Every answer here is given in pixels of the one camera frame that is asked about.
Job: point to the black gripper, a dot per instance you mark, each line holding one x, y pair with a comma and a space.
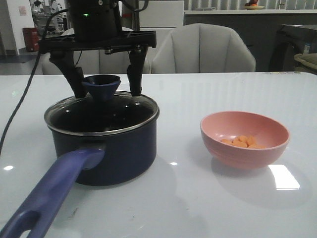
97, 26

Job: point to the glass lid with blue knob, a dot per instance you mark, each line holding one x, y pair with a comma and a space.
103, 111

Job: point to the pink plastic bowl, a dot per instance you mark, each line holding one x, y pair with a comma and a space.
229, 124

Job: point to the orange ham slices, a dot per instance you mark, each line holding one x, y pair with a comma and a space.
243, 142

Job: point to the left grey upholstered chair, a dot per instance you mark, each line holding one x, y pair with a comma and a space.
95, 62

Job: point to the grey upholstered chair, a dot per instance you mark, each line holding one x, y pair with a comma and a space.
95, 62
203, 48

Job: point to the red trash bin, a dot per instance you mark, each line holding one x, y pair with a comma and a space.
31, 39

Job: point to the white cabinet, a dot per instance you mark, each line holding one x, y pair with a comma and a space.
161, 16

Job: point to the right grey upholstered chair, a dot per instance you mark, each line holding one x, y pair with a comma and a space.
203, 48

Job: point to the dark blue saucepan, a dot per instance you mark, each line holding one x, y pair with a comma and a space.
88, 160

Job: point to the fruit plate on counter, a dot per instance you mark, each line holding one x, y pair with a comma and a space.
253, 5

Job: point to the dark grey counter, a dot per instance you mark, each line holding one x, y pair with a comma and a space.
257, 28

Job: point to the dark glossy side table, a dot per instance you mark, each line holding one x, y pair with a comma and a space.
289, 41

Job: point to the beige cushion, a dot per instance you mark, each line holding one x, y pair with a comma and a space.
306, 63

